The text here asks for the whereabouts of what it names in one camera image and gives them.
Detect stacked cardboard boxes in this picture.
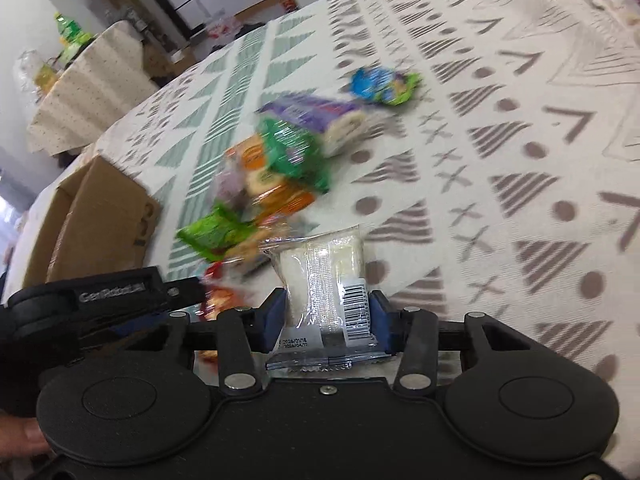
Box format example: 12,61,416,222
142,40,198,78

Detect patterned blanket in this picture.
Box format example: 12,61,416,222
5,0,640,463

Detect red white plastic bag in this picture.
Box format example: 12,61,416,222
206,14,242,42

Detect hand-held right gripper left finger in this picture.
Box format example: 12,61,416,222
150,287,287,393

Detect pale purple snack packet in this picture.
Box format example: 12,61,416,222
211,159,253,208

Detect bright green snack packet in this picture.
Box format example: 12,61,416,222
176,204,257,262

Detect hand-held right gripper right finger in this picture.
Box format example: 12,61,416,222
370,290,551,392

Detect red snack packet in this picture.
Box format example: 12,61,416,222
197,259,253,363

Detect blue green candy packet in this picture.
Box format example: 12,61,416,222
349,66,422,107

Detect purple roll cake packet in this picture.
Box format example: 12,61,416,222
257,93,372,159

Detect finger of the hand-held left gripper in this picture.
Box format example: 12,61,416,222
161,276,207,312

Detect table with dotted tablecloth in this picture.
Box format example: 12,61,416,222
26,20,162,157

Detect brown cardboard box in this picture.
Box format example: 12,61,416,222
22,155,163,286

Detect green soda bottle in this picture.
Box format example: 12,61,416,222
53,12,95,47

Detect clear plastic bag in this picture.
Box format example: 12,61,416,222
14,49,57,92

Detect person's left hand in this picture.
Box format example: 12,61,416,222
0,412,51,461

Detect clear white snack packet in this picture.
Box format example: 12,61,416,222
259,224,392,374

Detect orange biscuit packet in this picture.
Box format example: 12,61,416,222
225,134,317,223

